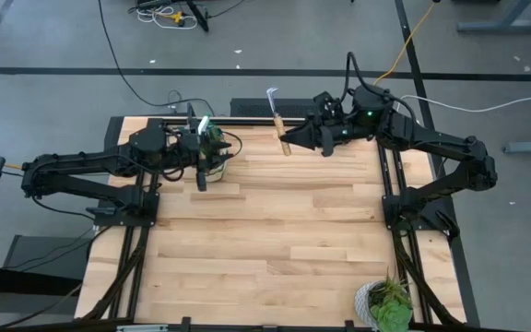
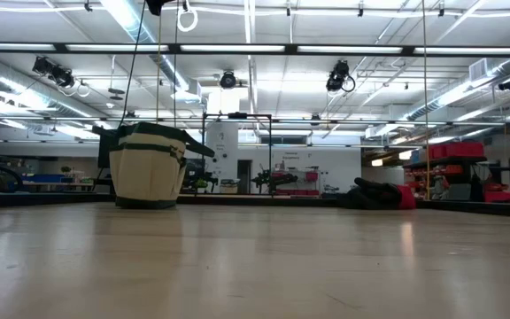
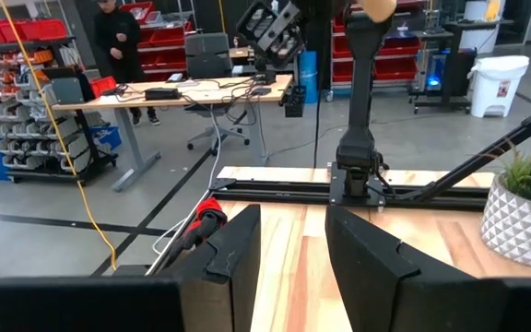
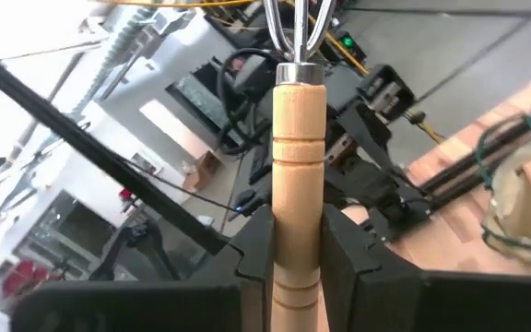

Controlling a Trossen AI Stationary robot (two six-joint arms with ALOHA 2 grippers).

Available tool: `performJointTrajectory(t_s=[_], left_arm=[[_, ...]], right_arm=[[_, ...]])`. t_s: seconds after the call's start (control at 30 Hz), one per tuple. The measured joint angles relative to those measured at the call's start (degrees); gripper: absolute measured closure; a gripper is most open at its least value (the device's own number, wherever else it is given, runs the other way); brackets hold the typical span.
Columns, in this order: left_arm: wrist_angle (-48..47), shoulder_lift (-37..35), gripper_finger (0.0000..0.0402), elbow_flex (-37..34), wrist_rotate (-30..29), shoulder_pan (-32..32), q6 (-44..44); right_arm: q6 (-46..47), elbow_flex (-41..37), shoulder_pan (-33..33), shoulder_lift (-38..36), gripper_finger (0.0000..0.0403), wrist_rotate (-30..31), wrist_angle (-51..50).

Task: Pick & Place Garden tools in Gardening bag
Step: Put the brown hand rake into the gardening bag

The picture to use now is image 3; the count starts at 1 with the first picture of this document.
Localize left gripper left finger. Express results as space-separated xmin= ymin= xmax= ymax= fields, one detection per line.
xmin=0 ymin=204 xmax=262 ymax=332

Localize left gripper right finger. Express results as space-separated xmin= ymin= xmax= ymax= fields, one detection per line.
xmin=324 ymin=205 xmax=531 ymax=332

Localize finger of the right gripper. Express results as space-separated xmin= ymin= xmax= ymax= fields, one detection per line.
xmin=236 ymin=0 xmax=306 ymax=70

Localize three-prong rake wooden handle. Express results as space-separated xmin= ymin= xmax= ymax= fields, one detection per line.
xmin=361 ymin=0 xmax=398 ymax=23

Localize black red gardening glove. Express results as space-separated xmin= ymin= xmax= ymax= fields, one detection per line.
xmin=166 ymin=196 xmax=229 ymax=273

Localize blue cylinder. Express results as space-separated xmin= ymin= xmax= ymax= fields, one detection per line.
xmin=298 ymin=49 xmax=319 ymax=105

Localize grey office chair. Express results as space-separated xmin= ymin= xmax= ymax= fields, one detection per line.
xmin=183 ymin=31 xmax=252 ymax=156

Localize wooden desk grey legs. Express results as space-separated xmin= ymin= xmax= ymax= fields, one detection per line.
xmin=52 ymin=73 xmax=294 ymax=193

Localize red bin shelving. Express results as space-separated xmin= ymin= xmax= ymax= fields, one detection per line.
xmin=120 ymin=0 xmax=188 ymax=75
xmin=331 ymin=0 xmax=422 ymax=89

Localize succulent plant white patterned pot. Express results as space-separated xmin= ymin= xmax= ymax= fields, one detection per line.
xmin=479 ymin=147 xmax=531 ymax=268

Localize black power brick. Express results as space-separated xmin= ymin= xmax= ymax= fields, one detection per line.
xmin=144 ymin=87 xmax=183 ymax=102

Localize person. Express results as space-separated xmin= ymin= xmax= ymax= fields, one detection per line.
xmin=92 ymin=0 xmax=161 ymax=126

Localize computer cart blue light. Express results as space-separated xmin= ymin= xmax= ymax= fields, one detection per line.
xmin=407 ymin=27 xmax=474 ymax=115

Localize bin rack red grey bins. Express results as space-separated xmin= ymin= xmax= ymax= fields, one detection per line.
xmin=0 ymin=18 xmax=120 ymax=186

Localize red box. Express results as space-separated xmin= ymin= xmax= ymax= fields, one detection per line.
xmin=88 ymin=75 xmax=119 ymax=99

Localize grey box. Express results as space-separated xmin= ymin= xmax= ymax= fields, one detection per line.
xmin=50 ymin=76 xmax=86 ymax=106

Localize white trash bin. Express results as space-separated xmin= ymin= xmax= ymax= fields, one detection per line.
xmin=466 ymin=54 xmax=531 ymax=119

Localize white floor cable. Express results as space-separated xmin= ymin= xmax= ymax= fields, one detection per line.
xmin=151 ymin=101 xmax=224 ymax=257

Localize black aluminium rig frame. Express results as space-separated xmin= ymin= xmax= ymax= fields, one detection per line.
xmin=112 ymin=85 xmax=531 ymax=278

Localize yellow extension cord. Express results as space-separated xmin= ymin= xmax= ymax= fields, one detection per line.
xmin=0 ymin=0 xmax=118 ymax=272

